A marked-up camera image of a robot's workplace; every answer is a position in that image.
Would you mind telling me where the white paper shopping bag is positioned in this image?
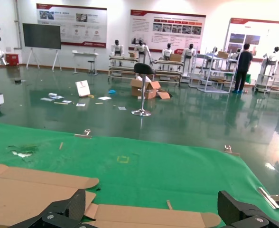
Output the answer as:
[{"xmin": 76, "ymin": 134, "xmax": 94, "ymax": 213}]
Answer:
[{"xmin": 74, "ymin": 80, "xmax": 92, "ymax": 97}]

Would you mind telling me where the red topped photo info board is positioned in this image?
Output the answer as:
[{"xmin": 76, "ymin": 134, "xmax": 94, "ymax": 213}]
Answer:
[{"xmin": 224, "ymin": 18, "xmax": 279, "ymax": 64}]

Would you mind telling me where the white humanoid robot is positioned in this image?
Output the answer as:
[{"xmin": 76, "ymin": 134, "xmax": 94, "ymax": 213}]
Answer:
[
  {"xmin": 111, "ymin": 39, "xmax": 123, "ymax": 67},
  {"xmin": 161, "ymin": 42, "xmax": 175, "ymax": 61},
  {"xmin": 134, "ymin": 39, "xmax": 152, "ymax": 66},
  {"xmin": 181, "ymin": 43, "xmax": 197, "ymax": 83},
  {"xmin": 260, "ymin": 46, "xmax": 279, "ymax": 77},
  {"xmin": 205, "ymin": 47, "xmax": 219, "ymax": 69},
  {"xmin": 229, "ymin": 47, "xmax": 242, "ymax": 61}
]

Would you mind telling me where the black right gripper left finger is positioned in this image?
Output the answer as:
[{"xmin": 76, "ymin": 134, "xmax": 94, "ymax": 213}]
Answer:
[{"xmin": 9, "ymin": 189, "xmax": 96, "ymax": 228}]

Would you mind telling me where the green table cloth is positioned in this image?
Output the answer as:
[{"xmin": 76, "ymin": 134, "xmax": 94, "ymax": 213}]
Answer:
[{"xmin": 0, "ymin": 122, "xmax": 279, "ymax": 228}]

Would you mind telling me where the brown cardboard mailer box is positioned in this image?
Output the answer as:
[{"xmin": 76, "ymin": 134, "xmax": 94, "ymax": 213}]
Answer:
[
  {"xmin": 0, "ymin": 163, "xmax": 100, "ymax": 228},
  {"xmin": 82, "ymin": 203, "xmax": 223, "ymax": 228}
]

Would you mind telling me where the black display on white stand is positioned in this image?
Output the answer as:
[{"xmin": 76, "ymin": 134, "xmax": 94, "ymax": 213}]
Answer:
[{"xmin": 22, "ymin": 22, "xmax": 62, "ymax": 72}]

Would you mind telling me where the white desk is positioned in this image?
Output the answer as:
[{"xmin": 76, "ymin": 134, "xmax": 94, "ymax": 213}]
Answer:
[{"xmin": 72, "ymin": 50, "xmax": 99, "ymax": 76}]

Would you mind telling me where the white shelf frame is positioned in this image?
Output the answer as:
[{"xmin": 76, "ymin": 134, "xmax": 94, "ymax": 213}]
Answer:
[{"xmin": 188, "ymin": 47, "xmax": 239, "ymax": 94}]

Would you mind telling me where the red cabinet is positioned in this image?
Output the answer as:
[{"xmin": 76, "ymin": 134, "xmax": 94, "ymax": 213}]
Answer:
[{"xmin": 5, "ymin": 53, "xmax": 19, "ymax": 67}]

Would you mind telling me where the black bar stool chrome base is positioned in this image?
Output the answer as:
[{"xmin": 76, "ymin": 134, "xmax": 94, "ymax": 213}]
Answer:
[{"xmin": 130, "ymin": 63, "xmax": 155, "ymax": 117}]

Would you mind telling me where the white info board red strip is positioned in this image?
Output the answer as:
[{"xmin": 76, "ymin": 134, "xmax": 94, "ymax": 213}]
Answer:
[{"xmin": 36, "ymin": 3, "xmax": 108, "ymax": 48}]

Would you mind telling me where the silver binder clip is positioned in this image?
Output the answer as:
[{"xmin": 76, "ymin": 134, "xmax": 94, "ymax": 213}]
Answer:
[
  {"xmin": 257, "ymin": 187, "xmax": 279, "ymax": 211},
  {"xmin": 223, "ymin": 144, "xmax": 241, "ymax": 156},
  {"xmin": 74, "ymin": 128, "xmax": 93, "ymax": 139}
]

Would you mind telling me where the small black stool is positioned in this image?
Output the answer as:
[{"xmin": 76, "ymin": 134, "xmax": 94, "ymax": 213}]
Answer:
[{"xmin": 87, "ymin": 60, "xmax": 96, "ymax": 75}]

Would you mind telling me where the person in black shirt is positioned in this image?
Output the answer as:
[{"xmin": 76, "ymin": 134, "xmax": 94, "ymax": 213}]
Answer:
[{"xmin": 233, "ymin": 43, "xmax": 253, "ymax": 95}]

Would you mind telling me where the metal rack cart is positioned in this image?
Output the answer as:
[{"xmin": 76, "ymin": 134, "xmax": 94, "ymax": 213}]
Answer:
[
  {"xmin": 152, "ymin": 59, "xmax": 184, "ymax": 86},
  {"xmin": 253, "ymin": 73, "xmax": 279, "ymax": 94},
  {"xmin": 108, "ymin": 55, "xmax": 140, "ymax": 83}
]

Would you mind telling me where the red framed info board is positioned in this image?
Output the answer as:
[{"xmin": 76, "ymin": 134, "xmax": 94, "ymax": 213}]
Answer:
[{"xmin": 129, "ymin": 9, "xmax": 206, "ymax": 54}]

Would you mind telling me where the flat cardboard piece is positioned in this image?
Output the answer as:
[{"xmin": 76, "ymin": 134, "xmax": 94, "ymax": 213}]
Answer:
[{"xmin": 156, "ymin": 89, "xmax": 172, "ymax": 100}]

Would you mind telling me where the large open cardboard carton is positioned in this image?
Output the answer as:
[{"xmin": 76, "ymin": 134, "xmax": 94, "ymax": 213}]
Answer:
[{"xmin": 130, "ymin": 75, "xmax": 161, "ymax": 100}]

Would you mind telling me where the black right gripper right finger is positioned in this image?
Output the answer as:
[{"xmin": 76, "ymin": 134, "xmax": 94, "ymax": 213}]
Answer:
[{"xmin": 217, "ymin": 190, "xmax": 279, "ymax": 228}]

